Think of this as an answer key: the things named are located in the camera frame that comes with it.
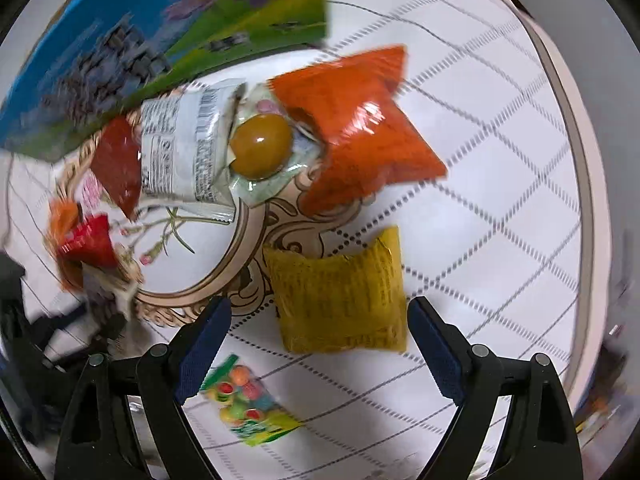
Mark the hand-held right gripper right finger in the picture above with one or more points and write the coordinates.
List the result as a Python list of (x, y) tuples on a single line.
[(440, 352)]

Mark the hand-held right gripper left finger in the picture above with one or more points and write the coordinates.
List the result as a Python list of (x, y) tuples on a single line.
[(206, 345)]

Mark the colourful candy packet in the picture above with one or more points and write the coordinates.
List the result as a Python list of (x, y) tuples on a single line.
[(245, 400)]

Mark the yellow snack packet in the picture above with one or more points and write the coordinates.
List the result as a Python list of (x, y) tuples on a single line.
[(340, 300)]

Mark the small bright red packet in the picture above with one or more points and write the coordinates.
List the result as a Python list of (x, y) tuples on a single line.
[(87, 242)]

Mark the small orange packet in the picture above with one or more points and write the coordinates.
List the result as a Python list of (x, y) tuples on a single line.
[(62, 217)]

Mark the dark red packet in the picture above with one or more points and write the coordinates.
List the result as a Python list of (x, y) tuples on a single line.
[(117, 165)]

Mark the white snack packet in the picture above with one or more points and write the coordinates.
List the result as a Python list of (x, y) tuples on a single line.
[(175, 150)]

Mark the brown round pastry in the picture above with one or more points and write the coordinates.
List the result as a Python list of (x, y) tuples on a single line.
[(262, 142)]

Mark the orange snack packet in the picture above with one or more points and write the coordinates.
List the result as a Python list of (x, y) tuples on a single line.
[(360, 135)]

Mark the blue green printed milk box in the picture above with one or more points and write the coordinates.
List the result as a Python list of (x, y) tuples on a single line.
[(100, 60)]

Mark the white printed tablecloth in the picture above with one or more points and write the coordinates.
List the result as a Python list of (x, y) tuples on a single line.
[(475, 185)]

